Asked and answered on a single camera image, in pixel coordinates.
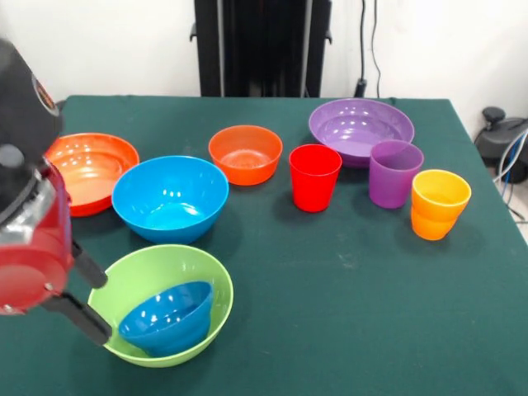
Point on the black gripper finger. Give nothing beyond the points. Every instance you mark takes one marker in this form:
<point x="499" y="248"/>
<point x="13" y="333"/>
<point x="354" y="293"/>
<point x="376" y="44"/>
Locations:
<point x="82" y="319"/>
<point x="88" y="266"/>

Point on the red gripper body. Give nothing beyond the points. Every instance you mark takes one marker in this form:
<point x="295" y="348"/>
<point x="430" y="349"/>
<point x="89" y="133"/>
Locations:
<point x="37" y="268"/>

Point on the green bowl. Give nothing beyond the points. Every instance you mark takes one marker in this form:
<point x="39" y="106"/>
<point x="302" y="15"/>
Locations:
<point x="165" y="264"/>

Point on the small dark blue bowl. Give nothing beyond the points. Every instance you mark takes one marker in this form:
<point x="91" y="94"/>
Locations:
<point x="169" y="326"/>

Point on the large orange bowl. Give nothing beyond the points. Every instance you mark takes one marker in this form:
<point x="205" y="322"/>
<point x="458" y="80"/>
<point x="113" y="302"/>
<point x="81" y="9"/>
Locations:
<point x="95" y="173"/>

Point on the large light blue bowl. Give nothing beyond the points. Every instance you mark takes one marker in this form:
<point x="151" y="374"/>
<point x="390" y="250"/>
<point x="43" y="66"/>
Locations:
<point x="169" y="198"/>

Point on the small orange bowl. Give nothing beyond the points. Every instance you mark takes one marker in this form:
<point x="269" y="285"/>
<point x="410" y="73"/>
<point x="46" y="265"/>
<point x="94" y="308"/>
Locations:
<point x="247" y="173"/>

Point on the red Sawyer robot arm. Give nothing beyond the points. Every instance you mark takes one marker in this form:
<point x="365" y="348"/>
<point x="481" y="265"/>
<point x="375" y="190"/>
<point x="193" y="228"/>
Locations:
<point x="20" y="123"/>

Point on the red cup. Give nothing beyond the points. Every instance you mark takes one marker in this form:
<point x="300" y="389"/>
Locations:
<point x="313" y="185"/>

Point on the dark green table cloth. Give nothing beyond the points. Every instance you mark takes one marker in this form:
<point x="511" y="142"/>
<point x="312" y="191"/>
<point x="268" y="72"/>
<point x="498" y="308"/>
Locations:
<point x="330" y="309"/>

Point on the purple bowl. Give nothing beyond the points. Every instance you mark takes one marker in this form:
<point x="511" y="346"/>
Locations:
<point x="350" y="128"/>

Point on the purple cup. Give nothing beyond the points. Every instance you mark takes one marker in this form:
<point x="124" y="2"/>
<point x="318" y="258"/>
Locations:
<point x="392" y="185"/>

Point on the orange cup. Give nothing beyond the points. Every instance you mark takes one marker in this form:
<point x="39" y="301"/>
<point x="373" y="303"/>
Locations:
<point x="437" y="214"/>

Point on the black chair base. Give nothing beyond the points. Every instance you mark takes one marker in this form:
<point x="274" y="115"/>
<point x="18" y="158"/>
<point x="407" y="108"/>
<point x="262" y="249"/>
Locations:
<point x="503" y="136"/>

